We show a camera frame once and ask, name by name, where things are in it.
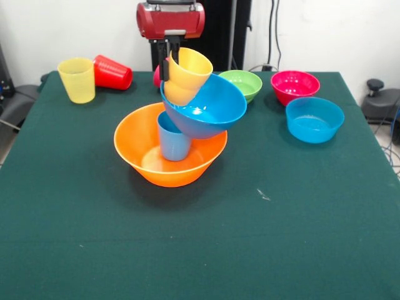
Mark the pale yellow cup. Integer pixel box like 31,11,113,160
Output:
57,57,96,104

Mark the small yellow orange cup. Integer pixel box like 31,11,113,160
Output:
163,47,214,106

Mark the black equipment box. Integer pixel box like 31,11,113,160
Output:
0,43,16,98

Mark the large orange bowl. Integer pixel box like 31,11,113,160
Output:
113,102,228,188

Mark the pink bowl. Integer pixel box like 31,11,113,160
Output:
270,70,321,108

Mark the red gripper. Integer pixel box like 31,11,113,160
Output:
136,2,206,81

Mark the blue cup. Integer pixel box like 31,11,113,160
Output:
156,111,192,163

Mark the red cup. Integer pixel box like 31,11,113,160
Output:
92,54,134,91

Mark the large blue bowl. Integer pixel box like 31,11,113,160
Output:
159,73,248,140

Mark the dark green table cloth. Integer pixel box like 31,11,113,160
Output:
0,70,400,300

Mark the light blue shallow bowl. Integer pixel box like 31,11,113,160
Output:
285,96,346,144

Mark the black wall cable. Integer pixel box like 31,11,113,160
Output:
267,0,284,68

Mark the green bowl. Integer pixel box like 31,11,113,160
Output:
217,70,263,104

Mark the pink cup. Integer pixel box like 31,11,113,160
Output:
152,57,171,88

